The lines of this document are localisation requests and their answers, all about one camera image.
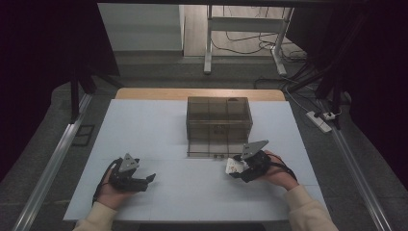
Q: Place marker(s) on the aluminium rail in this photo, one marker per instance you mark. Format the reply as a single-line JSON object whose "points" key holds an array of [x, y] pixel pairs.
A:
{"points": [[48, 173], [356, 166]]}

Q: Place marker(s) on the white desk frame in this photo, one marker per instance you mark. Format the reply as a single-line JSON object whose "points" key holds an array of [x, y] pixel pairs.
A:
{"points": [[247, 24]]}

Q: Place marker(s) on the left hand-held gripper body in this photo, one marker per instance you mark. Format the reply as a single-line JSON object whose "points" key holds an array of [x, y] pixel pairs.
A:
{"points": [[123, 174]]}

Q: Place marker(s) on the person's left hand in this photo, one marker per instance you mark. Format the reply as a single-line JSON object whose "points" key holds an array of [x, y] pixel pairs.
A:
{"points": [[110, 197]]}

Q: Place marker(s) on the dark curtain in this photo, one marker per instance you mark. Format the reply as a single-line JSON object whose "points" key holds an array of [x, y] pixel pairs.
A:
{"points": [[38, 64], [378, 80]]}

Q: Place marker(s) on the white power strip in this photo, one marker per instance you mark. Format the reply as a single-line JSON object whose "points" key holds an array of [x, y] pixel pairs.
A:
{"points": [[318, 122]]}

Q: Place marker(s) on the black floor frame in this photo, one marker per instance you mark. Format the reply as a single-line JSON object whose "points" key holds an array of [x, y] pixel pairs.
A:
{"points": [[84, 135]]}

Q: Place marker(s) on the person's right hand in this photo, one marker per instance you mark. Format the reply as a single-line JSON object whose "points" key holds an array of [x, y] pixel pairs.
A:
{"points": [[280, 173]]}

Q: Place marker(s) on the white plug adapter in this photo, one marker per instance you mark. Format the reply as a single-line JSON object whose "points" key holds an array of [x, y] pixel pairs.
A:
{"points": [[331, 115]]}

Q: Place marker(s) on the white cabinet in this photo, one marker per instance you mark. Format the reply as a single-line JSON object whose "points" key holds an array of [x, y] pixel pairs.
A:
{"points": [[141, 27]]}

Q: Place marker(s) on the wooden table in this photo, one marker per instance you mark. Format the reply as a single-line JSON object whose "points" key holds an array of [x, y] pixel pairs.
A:
{"points": [[166, 93]]}

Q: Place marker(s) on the smoky transparent drawer box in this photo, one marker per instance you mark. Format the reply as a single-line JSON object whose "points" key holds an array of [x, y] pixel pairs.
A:
{"points": [[218, 109]]}

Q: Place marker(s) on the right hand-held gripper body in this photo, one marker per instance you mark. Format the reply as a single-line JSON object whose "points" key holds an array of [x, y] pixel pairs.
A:
{"points": [[258, 163]]}

